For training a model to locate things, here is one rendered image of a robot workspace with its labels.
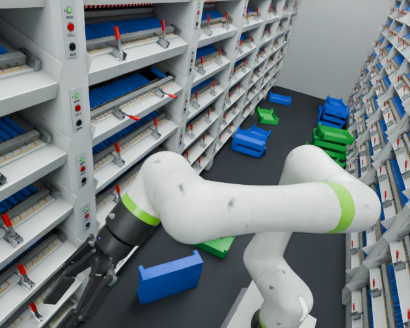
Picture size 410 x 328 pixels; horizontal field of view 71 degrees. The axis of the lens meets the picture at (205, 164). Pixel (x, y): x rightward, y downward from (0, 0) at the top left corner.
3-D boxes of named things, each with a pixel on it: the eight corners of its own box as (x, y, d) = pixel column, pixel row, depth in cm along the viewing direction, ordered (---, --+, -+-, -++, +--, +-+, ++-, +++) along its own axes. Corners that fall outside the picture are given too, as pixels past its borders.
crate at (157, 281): (197, 286, 152) (191, 273, 158) (203, 261, 141) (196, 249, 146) (140, 305, 139) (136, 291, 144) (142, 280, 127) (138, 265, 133)
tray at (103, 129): (179, 95, 137) (187, 79, 131) (88, 150, 89) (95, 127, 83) (146, 69, 138) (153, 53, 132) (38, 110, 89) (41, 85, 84)
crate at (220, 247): (235, 237, 185) (237, 228, 180) (224, 259, 169) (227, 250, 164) (192, 218, 192) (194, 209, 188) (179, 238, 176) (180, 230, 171)
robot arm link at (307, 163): (261, 252, 115) (318, 136, 86) (284, 289, 103) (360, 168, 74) (233, 258, 109) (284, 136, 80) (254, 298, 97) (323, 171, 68)
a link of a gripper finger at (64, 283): (63, 278, 61) (62, 275, 61) (42, 303, 61) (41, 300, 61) (75, 280, 63) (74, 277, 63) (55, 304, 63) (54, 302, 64)
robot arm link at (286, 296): (276, 291, 108) (294, 259, 97) (302, 334, 97) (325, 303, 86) (247, 301, 103) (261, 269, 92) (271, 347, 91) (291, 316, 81)
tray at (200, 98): (221, 94, 204) (232, 79, 195) (183, 125, 155) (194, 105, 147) (198, 77, 204) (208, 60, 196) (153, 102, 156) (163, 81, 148)
